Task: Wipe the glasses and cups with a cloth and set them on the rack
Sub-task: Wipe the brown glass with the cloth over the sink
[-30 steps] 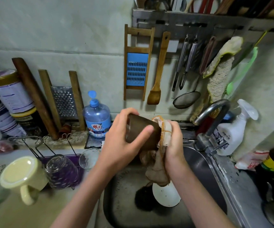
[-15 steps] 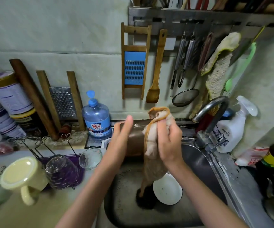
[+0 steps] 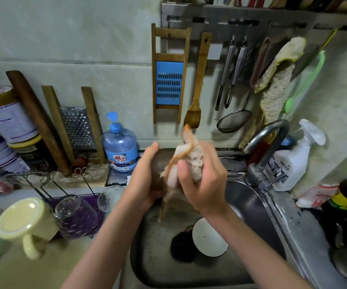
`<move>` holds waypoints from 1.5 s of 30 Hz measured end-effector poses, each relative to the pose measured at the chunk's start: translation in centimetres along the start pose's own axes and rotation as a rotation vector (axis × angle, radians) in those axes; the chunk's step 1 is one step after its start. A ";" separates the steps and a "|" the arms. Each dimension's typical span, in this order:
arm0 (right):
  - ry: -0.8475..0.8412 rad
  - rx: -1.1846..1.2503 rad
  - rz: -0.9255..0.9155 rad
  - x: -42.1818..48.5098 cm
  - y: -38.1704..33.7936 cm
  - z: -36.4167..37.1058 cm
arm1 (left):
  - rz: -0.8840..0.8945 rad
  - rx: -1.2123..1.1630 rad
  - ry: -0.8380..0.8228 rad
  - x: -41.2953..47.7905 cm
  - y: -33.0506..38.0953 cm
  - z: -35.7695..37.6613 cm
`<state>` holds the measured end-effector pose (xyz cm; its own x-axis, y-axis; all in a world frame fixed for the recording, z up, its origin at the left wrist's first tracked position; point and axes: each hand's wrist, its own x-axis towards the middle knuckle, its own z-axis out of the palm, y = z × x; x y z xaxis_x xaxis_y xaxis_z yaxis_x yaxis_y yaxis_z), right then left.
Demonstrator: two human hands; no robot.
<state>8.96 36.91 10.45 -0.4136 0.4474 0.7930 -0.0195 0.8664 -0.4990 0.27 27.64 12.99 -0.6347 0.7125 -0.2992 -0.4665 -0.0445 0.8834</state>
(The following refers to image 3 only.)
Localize metal peeler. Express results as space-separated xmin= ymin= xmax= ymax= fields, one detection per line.
xmin=214 ymin=38 xmax=236 ymax=112
xmin=223 ymin=39 xmax=248 ymax=110

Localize beige dish cloth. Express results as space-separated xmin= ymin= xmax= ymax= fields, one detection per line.
xmin=157 ymin=124 xmax=206 ymax=223

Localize blue capped bottle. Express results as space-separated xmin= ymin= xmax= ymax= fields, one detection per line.
xmin=281 ymin=134 xmax=299 ymax=148

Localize red container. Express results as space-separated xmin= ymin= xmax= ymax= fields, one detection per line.
xmin=247 ymin=141 xmax=271 ymax=167

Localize wooden spatula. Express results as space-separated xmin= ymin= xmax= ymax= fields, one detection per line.
xmin=183 ymin=32 xmax=213 ymax=129

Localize pink and white plastic bag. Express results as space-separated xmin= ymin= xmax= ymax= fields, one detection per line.
xmin=295 ymin=183 xmax=342 ymax=210

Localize wooden framed metal grater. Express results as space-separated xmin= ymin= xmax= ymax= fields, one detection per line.
xmin=41 ymin=86 xmax=107 ymax=166

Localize metal faucet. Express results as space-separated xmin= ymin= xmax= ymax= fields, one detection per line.
xmin=243 ymin=120 xmax=290 ymax=190

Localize stainless steel sink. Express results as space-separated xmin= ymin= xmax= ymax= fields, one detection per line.
xmin=120 ymin=150 xmax=343 ymax=289

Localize person's left forearm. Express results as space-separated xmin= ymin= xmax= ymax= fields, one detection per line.
xmin=61 ymin=198 xmax=156 ymax=289

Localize stack of labelled tin cans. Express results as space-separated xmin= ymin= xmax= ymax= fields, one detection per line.
xmin=0 ymin=86 xmax=54 ymax=175

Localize brown amber glass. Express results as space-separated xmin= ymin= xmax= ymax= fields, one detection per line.
xmin=151 ymin=149 xmax=177 ymax=199

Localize person's left hand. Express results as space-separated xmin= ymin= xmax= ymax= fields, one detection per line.
xmin=122 ymin=141 xmax=165 ymax=211

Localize metal wire cup rack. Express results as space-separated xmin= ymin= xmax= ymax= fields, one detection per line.
xmin=0 ymin=167 xmax=108 ymax=241

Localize person's right hand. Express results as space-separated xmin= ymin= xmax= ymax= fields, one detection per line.
xmin=176 ymin=139 xmax=230 ymax=217

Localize wooden slicer with blue blade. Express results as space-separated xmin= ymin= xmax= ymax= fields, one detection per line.
xmin=151 ymin=23 xmax=192 ymax=124

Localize yellow mug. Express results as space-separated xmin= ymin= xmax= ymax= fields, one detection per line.
xmin=0 ymin=197 xmax=60 ymax=261

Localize black wire scourer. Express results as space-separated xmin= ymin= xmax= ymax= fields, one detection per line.
xmin=170 ymin=228 xmax=200 ymax=264

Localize wall mounted metal utensil rack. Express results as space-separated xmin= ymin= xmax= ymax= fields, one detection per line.
xmin=160 ymin=2 xmax=347 ymax=41

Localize mesh strainer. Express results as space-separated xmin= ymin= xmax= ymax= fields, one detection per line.
xmin=216 ymin=36 xmax=272 ymax=134

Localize small blue water bottle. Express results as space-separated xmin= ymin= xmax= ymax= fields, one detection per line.
xmin=102 ymin=112 xmax=139 ymax=173

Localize red handled scissors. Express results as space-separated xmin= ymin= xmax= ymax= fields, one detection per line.
xmin=237 ymin=0 xmax=271 ymax=8

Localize wooden rolling pin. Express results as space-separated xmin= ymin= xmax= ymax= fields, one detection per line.
xmin=5 ymin=70 xmax=73 ymax=177

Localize purple plastic tray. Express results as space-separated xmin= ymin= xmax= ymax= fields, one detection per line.
xmin=44 ymin=192 xmax=105 ymax=235

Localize white spray bottle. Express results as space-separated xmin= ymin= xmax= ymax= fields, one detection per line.
xmin=269 ymin=119 xmax=327 ymax=192

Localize white plate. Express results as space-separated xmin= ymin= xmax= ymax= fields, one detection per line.
xmin=192 ymin=204 xmax=245 ymax=258

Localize hanging loofah sponge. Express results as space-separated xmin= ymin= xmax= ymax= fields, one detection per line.
xmin=255 ymin=37 xmax=307 ymax=125

